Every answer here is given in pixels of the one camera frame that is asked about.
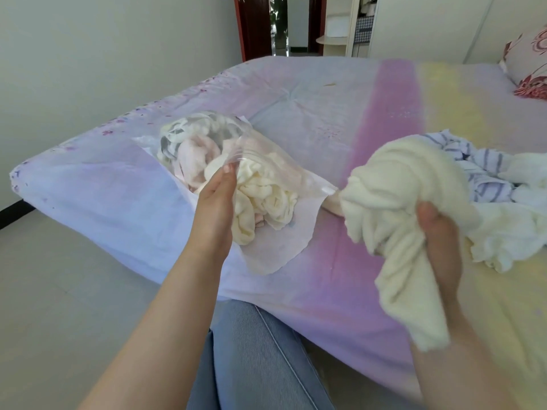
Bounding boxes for white shelf unit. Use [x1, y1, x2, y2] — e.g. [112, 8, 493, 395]
[316, 0, 379, 58]

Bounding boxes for person's left forearm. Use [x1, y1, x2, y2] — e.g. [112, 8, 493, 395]
[79, 247, 229, 410]

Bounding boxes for person's left hand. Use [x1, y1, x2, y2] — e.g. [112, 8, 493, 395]
[188, 162, 238, 259]

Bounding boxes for white crumpled cloth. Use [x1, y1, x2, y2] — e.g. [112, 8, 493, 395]
[468, 153, 547, 274]

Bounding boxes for pink cloth in bag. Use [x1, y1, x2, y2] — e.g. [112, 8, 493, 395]
[179, 136, 224, 193]

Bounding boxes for cream fluffy towel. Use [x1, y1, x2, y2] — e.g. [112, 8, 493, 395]
[339, 136, 484, 353]

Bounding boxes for person's leg in jeans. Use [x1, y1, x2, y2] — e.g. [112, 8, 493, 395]
[186, 300, 339, 410]

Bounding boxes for bed with pastel sheet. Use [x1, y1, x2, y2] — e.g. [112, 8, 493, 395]
[9, 55, 547, 410]

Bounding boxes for red floral pillow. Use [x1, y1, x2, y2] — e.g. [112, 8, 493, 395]
[499, 24, 547, 101]

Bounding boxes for dark red door frame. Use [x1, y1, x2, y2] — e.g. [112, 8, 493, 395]
[234, 0, 273, 63]

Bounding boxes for person's right forearm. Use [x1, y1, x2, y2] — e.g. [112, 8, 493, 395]
[409, 301, 520, 410]

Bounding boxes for cream cloth in bag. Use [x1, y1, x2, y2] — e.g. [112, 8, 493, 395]
[232, 160, 301, 246]

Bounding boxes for blue striped white cloth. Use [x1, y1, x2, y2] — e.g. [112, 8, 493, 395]
[422, 129, 520, 204]

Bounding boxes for clear plastic storage bag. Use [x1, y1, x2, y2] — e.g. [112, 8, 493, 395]
[132, 111, 339, 276]

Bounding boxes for person's right hand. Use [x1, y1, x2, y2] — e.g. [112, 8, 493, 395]
[416, 202, 465, 309]

